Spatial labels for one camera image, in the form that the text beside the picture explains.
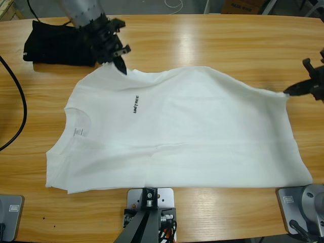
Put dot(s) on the black clamp block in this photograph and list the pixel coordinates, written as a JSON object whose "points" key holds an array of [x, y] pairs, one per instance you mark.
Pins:
{"points": [[168, 211]]}

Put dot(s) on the folded black garment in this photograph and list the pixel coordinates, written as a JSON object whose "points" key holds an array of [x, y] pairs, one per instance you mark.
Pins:
{"points": [[45, 45]]}

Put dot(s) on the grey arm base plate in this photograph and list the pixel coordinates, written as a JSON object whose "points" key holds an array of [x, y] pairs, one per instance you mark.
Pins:
{"points": [[287, 210], [10, 217]]}

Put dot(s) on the cardboard box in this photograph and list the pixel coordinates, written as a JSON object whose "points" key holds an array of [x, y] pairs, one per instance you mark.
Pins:
{"points": [[240, 6]]}

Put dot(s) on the dark camera post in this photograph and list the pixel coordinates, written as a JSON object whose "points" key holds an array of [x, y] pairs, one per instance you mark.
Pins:
{"points": [[141, 227]]}

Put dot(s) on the wooden crate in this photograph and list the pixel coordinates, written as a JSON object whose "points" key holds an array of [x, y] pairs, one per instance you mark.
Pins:
{"points": [[8, 8]]}

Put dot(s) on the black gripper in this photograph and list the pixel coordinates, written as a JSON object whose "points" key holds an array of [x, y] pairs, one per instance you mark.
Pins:
{"points": [[319, 87], [101, 38]]}

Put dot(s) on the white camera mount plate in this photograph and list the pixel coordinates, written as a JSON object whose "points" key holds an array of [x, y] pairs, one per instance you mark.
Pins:
{"points": [[165, 196]]}

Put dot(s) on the white plastic chair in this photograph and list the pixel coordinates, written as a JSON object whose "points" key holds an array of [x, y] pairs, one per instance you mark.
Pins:
{"points": [[315, 11]]}

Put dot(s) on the white t-shirt with black logo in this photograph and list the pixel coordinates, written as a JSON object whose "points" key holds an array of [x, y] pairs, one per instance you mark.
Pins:
{"points": [[177, 126]]}

